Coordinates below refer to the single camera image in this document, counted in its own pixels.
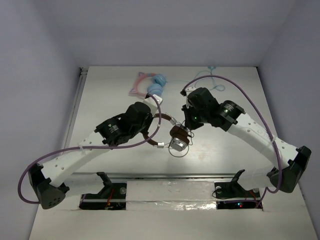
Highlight black headphone cable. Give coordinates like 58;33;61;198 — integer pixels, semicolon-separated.
164;119;195;158

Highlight brown silver headphones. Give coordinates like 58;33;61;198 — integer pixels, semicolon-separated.
142;113;191;152

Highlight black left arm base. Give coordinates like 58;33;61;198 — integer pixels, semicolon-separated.
78;172;127;211

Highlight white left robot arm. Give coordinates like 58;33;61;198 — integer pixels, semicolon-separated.
25;94;163;210

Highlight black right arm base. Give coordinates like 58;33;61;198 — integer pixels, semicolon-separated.
211;169;263;210

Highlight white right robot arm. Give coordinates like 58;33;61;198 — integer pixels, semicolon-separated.
181;87;312;198

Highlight pink blue cat headphones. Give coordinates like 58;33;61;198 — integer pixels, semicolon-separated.
128;71;167;98

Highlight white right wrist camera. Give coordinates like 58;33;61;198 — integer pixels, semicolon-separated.
180;86;197;97

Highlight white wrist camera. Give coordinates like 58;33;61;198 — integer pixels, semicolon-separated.
180;86;197;97
143;93;163;109

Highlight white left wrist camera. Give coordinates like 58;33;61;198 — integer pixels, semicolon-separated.
143;93;163;109

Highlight light blue headphone cable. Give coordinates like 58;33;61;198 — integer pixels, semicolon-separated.
165;65;226;92

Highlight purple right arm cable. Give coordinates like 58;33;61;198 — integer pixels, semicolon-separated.
181;74;283;209

